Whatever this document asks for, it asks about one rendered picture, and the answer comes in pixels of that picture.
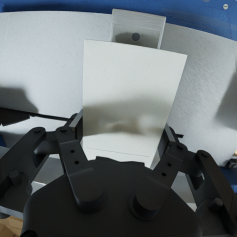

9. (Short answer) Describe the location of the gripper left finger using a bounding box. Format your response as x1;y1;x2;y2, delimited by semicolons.
0;109;107;214

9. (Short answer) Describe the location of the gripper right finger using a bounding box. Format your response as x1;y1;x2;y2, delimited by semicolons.
129;123;237;237

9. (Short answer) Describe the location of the white subway tile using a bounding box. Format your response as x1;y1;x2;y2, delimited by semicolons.
81;38;188;170

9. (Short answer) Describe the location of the black hex bolt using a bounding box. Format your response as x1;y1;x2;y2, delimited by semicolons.
226;157;237;170

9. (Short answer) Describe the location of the black flat bar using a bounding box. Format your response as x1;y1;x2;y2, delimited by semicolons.
0;106;70;128

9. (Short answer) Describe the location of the tan cardboard box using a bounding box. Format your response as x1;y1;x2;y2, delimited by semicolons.
0;215;25;237

